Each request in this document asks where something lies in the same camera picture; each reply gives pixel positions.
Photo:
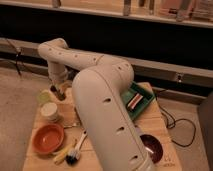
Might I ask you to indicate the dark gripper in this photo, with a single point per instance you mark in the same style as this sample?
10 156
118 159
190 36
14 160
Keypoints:
59 90

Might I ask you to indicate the light green cup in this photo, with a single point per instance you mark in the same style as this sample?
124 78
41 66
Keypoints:
43 98

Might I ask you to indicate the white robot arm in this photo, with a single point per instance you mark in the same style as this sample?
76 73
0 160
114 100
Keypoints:
96 92

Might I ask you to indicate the white cup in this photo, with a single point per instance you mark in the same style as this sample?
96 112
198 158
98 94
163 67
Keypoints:
49 111

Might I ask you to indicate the orange bowl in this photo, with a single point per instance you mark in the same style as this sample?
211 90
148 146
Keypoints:
48 138

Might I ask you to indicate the green plastic tray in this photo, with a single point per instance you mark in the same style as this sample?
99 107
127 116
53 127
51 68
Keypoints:
142 105

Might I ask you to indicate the dark purple bowl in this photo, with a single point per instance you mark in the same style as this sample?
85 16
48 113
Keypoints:
153 146

